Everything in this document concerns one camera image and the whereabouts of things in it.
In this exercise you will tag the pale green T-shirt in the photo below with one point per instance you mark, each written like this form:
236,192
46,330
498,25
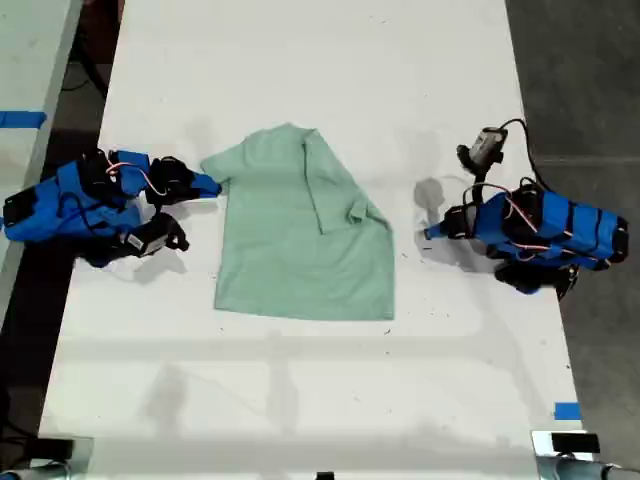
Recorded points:
300,250

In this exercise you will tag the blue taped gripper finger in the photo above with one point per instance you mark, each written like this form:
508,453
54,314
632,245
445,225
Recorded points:
204,192
441,227
205,179
441,235

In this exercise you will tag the silver metal bracket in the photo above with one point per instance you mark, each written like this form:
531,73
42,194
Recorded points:
541,442
84,450

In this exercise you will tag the small black clip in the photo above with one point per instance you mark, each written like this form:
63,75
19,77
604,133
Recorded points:
325,476

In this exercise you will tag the small black box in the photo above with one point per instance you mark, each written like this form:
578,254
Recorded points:
55,448
575,443

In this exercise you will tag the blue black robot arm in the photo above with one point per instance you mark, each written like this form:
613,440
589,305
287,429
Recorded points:
570,225
75,200

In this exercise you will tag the long blue tape strip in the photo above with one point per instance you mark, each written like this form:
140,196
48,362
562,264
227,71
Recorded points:
22,119

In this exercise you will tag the black silver camera box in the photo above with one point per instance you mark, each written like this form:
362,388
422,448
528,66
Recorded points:
145,242
482,147

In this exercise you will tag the black camera stalk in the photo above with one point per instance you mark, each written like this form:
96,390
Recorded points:
479,182
175,235

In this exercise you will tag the short blue tape piece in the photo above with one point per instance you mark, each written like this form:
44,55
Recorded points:
567,411

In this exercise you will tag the pale side table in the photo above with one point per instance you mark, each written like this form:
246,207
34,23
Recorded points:
25,50

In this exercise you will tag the grey metal tube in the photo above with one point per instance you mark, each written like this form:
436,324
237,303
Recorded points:
35,472
575,470

